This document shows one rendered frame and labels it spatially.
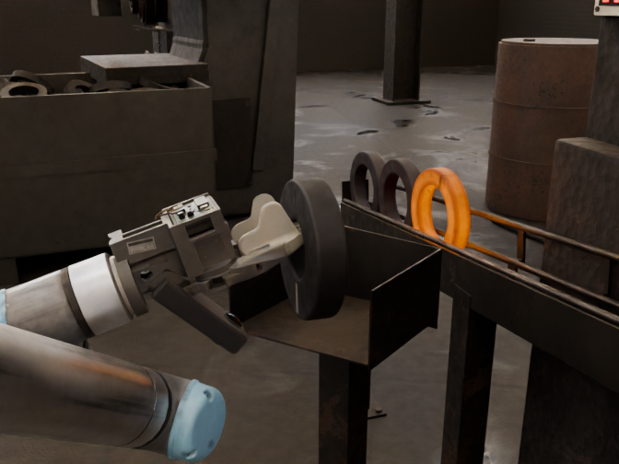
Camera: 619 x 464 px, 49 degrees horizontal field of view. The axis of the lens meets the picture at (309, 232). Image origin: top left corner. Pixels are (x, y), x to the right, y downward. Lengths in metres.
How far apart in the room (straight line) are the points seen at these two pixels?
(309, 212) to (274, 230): 0.05
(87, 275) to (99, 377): 0.15
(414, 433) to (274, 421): 0.38
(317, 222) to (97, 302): 0.23
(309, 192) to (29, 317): 0.29
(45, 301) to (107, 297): 0.06
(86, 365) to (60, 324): 0.13
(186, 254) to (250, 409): 1.32
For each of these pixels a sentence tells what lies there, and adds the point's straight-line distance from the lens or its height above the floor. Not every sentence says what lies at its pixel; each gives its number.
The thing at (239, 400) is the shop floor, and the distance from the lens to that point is 2.01.
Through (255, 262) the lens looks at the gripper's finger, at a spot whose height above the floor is 0.83.
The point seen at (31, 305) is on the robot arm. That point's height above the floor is 0.81.
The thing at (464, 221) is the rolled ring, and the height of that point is 0.69.
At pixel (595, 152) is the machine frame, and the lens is 1.10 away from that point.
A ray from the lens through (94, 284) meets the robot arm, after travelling 0.69.
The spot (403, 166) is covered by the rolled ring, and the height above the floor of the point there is 0.74.
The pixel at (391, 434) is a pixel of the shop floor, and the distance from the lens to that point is 1.88.
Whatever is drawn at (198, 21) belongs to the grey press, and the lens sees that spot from 3.42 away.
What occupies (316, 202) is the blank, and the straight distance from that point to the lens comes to 0.69.
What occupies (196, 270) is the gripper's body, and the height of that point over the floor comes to 0.83.
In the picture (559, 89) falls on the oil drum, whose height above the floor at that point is 0.67.
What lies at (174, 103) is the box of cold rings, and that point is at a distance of 2.84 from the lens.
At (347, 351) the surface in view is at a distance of 1.00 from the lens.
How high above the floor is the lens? 1.08
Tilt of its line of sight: 19 degrees down
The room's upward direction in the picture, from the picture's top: straight up
